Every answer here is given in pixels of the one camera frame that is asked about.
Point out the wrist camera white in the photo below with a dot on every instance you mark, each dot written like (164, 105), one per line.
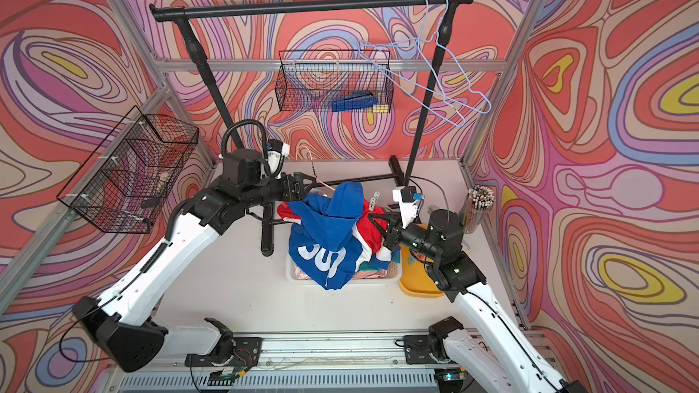
(278, 151)
(409, 200)

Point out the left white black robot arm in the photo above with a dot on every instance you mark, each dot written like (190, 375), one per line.
(120, 320)

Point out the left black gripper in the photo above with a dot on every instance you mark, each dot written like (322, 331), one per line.
(298, 191)

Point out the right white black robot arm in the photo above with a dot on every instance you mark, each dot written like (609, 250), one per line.
(508, 362)

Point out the black wire basket left wall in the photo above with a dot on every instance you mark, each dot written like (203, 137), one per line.
(125, 181)

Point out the blue red white jacket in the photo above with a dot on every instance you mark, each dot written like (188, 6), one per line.
(331, 239)

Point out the white grey clothespin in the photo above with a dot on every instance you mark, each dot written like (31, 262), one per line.
(374, 201)

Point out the blue brush in basket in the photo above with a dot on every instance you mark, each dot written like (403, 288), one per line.
(357, 102)

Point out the black clothes rack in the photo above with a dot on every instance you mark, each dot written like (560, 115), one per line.
(181, 17)

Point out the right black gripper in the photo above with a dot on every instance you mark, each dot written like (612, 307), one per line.
(393, 227)

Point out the yellow plastic tray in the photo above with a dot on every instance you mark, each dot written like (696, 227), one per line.
(414, 281)

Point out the black wire basket back wall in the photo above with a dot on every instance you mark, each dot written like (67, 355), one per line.
(309, 80)

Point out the black wire basket wall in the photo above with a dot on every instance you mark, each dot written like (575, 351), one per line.
(309, 80)
(125, 181)

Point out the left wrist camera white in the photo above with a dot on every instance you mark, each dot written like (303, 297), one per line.
(278, 151)

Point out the cup of coloured pencils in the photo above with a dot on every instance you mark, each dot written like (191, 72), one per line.
(479, 201)

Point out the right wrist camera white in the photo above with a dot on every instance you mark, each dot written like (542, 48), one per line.
(409, 200)

